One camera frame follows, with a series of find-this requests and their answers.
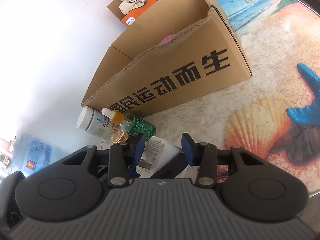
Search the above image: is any orange Philips cardboard box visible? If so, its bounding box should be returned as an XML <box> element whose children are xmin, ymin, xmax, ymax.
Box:
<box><xmin>106</xmin><ymin>0</ymin><xmax>168</xmax><ymax>27</ymax></box>

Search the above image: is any white pill bottle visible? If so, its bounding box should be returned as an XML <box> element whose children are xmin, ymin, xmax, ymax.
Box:
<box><xmin>76</xmin><ymin>106</ymin><xmax>112</xmax><ymax>140</ymax></box>

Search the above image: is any white USB charger plug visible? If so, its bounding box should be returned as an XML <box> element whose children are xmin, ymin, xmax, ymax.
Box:
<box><xmin>136</xmin><ymin>136</ymin><xmax>182</xmax><ymax>178</ymax></box>

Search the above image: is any pink plastic lid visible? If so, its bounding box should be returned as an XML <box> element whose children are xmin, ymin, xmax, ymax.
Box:
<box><xmin>158</xmin><ymin>34</ymin><xmax>176</xmax><ymax>46</ymax></box>

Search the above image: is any green dropper bottle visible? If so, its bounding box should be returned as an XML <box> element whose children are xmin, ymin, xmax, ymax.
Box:
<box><xmin>101</xmin><ymin>108</ymin><xmax>156</xmax><ymax>140</ymax></box>

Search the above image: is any blue printed bag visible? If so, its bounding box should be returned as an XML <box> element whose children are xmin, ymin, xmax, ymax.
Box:
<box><xmin>11</xmin><ymin>133</ymin><xmax>69</xmax><ymax>177</ymax></box>

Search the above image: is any large brown cardboard box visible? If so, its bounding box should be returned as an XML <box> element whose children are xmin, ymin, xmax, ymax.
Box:
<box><xmin>81</xmin><ymin>0</ymin><xmax>252</xmax><ymax>117</ymax></box>

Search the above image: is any gold lid brown jar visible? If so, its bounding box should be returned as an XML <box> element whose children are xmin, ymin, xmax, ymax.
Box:
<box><xmin>110</xmin><ymin>124</ymin><xmax>130</xmax><ymax>144</ymax></box>

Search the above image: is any beach print table mat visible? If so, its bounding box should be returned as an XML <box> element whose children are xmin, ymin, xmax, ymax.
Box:
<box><xmin>147</xmin><ymin>0</ymin><xmax>319</xmax><ymax>195</ymax></box>

